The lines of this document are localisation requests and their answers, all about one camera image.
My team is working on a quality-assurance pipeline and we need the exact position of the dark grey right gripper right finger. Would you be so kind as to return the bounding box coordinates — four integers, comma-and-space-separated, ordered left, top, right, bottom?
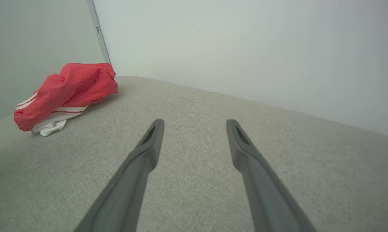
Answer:
226, 119, 317, 232

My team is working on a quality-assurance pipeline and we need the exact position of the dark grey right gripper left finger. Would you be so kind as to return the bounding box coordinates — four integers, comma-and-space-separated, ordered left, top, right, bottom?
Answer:
74, 119, 165, 232

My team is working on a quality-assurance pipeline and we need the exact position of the red and white jersey shirt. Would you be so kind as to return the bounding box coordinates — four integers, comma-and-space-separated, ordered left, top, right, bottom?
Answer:
14, 63, 119, 137

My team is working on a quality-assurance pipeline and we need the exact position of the grey metal frame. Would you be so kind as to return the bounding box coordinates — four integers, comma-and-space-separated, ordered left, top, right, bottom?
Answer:
86, 0, 111, 64

